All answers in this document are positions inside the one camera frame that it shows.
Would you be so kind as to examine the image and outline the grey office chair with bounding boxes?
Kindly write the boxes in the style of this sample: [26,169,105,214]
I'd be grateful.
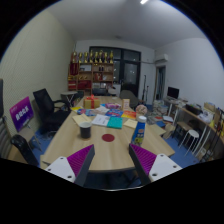
[119,89,140,109]

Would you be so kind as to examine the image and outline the pale yellow envelope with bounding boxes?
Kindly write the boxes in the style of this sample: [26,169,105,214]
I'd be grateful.
[72,113,93,127]

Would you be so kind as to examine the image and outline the black computer monitor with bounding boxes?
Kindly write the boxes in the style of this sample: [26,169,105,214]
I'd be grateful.
[167,86,180,100]

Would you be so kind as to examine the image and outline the pink flowers in white pot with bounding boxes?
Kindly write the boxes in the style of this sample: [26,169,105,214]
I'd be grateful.
[135,104,149,118]

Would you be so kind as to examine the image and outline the black office chair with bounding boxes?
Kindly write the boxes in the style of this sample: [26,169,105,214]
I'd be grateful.
[32,87,73,134]

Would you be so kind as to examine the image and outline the white wall air conditioner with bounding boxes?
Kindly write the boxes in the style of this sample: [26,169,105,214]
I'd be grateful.
[154,53,170,63]

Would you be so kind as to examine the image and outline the black plastic chair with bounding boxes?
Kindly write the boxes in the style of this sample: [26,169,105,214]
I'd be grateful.
[10,134,40,167]

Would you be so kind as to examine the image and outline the orange booklet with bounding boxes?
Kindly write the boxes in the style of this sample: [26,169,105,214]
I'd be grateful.
[121,110,138,120]

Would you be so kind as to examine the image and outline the white round stool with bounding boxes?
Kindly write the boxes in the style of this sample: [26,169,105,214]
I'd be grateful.
[179,129,200,158]

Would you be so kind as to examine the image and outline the wooden shelf unit with trophies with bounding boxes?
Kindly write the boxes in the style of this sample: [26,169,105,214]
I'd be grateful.
[67,49,115,96]

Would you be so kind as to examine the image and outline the pale yellow book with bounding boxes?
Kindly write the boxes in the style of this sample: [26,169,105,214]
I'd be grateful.
[123,118,139,130]

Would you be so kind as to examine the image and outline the small white table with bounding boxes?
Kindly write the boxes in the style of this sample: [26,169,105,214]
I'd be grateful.
[60,90,78,108]

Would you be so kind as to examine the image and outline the blue colourful booklet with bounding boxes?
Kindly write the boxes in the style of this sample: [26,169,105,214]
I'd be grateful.
[105,108,124,118]
[77,108,98,117]

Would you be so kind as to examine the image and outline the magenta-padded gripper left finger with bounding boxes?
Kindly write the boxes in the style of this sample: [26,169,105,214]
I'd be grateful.
[44,143,96,188]

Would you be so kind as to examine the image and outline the small brown cardboard box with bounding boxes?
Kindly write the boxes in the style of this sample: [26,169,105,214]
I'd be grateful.
[121,98,131,111]

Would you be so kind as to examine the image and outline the yellow gift box red ribbon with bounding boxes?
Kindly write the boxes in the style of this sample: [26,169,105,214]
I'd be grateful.
[83,94,102,110]

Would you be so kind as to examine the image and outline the cluttered wooden side desk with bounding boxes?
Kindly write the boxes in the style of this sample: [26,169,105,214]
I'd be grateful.
[163,96,224,162]

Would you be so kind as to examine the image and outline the blue drink bottle white cap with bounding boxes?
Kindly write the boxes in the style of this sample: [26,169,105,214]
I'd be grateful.
[130,115,148,148]

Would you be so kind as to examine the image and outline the black mug white inside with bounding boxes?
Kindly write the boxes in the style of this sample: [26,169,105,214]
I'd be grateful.
[78,120,93,140]

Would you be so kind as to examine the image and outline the teal notebook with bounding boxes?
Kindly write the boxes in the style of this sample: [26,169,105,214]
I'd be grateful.
[106,116,124,130]

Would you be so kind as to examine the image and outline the purple sign board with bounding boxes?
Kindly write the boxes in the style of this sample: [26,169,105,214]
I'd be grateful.
[9,96,35,133]

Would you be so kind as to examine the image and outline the grey striped chair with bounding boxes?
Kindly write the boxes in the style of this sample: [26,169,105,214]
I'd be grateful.
[0,78,13,160]

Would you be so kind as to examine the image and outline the pink box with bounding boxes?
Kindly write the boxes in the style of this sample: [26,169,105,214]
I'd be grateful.
[105,102,122,110]

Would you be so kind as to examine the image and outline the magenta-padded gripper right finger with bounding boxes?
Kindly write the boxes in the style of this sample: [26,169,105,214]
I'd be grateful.
[128,143,183,186]

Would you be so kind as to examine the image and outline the flat round red coaster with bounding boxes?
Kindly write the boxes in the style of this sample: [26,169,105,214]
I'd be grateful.
[101,133,116,143]

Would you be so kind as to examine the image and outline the black framed glass door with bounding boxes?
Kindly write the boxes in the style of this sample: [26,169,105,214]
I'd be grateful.
[89,46,142,98]

